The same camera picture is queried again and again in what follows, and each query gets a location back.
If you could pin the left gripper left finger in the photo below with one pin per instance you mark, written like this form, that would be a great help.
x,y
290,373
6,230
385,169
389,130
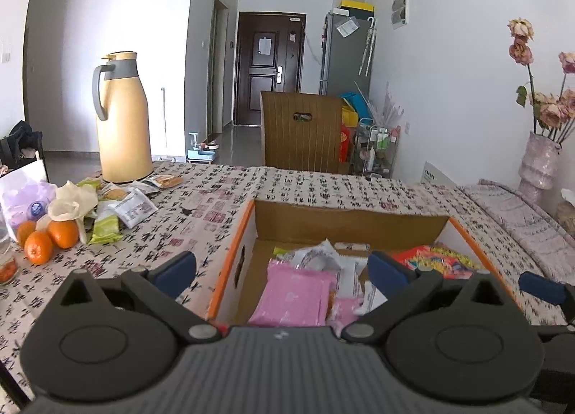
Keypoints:
x,y
155,293

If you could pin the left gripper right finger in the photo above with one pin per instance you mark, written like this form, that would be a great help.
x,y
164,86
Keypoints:
x,y
406,292

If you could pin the white printed snack packet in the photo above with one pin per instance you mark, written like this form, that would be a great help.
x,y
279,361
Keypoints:
x,y
349,286

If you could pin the red snack bag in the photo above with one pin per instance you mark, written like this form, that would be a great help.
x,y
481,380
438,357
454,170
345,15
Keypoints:
x,y
451,264

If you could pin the pink snack packet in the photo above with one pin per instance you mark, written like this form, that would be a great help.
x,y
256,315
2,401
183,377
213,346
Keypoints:
x,y
294,297

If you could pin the green packet on table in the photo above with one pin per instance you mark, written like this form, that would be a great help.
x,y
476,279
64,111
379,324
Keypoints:
x,y
106,229

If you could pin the white packet on table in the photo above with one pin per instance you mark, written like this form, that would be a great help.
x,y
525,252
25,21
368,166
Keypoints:
x,y
134,208

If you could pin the red cardboard snack box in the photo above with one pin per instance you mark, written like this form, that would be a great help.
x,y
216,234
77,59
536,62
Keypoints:
x,y
264,225

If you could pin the orange fruit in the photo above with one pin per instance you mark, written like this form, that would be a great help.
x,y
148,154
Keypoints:
x,y
64,234
39,248

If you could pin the cream crumpled bag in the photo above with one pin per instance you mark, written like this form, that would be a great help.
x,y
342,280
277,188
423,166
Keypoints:
x,y
72,204

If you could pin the grey folded table runner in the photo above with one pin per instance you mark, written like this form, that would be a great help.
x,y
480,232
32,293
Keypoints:
x,y
541,236

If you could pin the pink textured vase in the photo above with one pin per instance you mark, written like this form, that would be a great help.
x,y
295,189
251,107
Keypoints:
x,y
538,168

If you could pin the wooden chair back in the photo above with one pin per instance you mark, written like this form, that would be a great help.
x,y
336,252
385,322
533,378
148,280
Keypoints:
x,y
300,131

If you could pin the yellow thermos jug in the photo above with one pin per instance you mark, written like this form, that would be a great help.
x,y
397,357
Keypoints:
x,y
122,120

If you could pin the dried pink roses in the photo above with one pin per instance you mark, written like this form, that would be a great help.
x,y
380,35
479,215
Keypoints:
x,y
549,88

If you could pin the grey refrigerator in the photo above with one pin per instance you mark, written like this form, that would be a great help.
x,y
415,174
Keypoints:
x,y
348,45

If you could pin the dark front door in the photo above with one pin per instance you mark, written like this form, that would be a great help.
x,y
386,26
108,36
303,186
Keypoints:
x,y
269,59

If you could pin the wire storage rack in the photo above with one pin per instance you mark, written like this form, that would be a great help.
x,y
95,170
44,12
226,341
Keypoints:
x,y
374,149

